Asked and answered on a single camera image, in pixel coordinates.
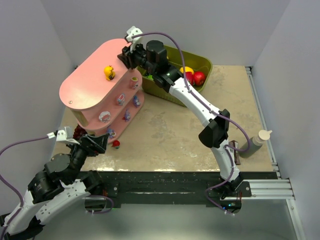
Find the pink toy dragon fruit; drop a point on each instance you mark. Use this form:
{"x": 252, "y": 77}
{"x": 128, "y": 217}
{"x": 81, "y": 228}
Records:
{"x": 190, "y": 78}

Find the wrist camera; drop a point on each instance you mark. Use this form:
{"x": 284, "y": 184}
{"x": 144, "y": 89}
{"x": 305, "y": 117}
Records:
{"x": 64, "y": 135}
{"x": 133, "y": 36}

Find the green toy lime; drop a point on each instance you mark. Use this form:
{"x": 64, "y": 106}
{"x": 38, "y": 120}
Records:
{"x": 150, "y": 77}

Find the green sauce squeeze bottle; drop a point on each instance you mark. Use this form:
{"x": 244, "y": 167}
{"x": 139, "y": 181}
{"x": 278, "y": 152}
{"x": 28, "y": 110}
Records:
{"x": 255, "y": 143}

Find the pink toy with green center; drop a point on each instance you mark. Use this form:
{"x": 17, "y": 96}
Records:
{"x": 133, "y": 83}

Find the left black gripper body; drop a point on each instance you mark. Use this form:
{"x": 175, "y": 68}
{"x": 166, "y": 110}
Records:
{"x": 90, "y": 143}

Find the purple bunny toy blue bow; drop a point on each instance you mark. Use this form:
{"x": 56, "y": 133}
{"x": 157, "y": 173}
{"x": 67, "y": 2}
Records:
{"x": 136, "y": 101}

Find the pink round toy white face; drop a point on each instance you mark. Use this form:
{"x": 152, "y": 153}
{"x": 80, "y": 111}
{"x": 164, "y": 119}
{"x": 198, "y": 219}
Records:
{"x": 104, "y": 116}

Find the red toy apple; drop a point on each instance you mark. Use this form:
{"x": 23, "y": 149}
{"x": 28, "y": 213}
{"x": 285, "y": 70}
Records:
{"x": 199, "y": 78}

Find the yellow toy lemon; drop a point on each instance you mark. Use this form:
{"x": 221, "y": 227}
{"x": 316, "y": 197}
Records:
{"x": 187, "y": 70}

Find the yellow duck toy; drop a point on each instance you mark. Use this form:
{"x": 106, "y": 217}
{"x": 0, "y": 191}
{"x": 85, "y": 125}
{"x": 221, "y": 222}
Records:
{"x": 109, "y": 73}

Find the pink three-tier wooden shelf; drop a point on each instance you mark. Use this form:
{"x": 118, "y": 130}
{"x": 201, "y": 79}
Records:
{"x": 92, "y": 94}

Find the red strawberry toy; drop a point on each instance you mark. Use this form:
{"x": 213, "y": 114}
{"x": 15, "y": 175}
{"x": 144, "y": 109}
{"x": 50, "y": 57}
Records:
{"x": 116, "y": 144}

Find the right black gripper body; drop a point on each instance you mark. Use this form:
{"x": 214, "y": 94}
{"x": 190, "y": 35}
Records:
{"x": 128, "y": 58}

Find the black table frame rail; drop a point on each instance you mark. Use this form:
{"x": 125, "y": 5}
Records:
{"x": 191, "y": 188}

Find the brown snack wrapper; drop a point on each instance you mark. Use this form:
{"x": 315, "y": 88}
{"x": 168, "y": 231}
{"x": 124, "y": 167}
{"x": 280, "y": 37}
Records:
{"x": 236, "y": 155}

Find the purple bunny toy with strawberry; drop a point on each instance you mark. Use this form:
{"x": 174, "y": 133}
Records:
{"x": 111, "y": 133}

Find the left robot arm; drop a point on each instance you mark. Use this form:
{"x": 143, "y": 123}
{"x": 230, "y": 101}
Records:
{"x": 55, "y": 188}

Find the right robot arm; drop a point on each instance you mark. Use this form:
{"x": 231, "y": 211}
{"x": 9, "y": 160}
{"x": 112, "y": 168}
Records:
{"x": 153, "y": 59}

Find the red grape bunch on table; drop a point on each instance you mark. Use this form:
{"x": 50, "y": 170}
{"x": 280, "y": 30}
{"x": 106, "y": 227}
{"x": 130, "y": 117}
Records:
{"x": 78, "y": 132}

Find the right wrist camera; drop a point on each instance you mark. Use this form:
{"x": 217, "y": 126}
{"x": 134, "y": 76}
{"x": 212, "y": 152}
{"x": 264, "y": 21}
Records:
{"x": 133, "y": 36}

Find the olive green plastic bin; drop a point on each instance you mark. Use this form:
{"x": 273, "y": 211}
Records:
{"x": 199, "y": 65}

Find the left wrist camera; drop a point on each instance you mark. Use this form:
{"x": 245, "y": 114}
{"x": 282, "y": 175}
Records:
{"x": 64, "y": 135}

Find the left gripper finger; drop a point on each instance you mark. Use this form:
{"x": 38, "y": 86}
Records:
{"x": 88, "y": 142}
{"x": 99, "y": 143}

